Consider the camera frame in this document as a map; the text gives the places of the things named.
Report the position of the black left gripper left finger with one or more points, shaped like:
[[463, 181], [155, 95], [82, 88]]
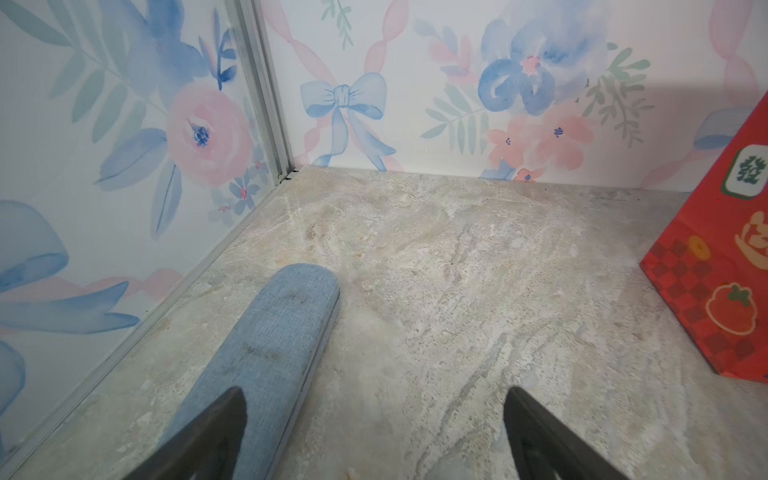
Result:
[[206, 448]]

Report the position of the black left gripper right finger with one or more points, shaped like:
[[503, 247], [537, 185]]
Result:
[[544, 448]]

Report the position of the red paper gift bag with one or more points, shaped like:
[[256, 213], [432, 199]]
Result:
[[710, 264]]

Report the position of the blue fabric case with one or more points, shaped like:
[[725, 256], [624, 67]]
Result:
[[272, 354]]

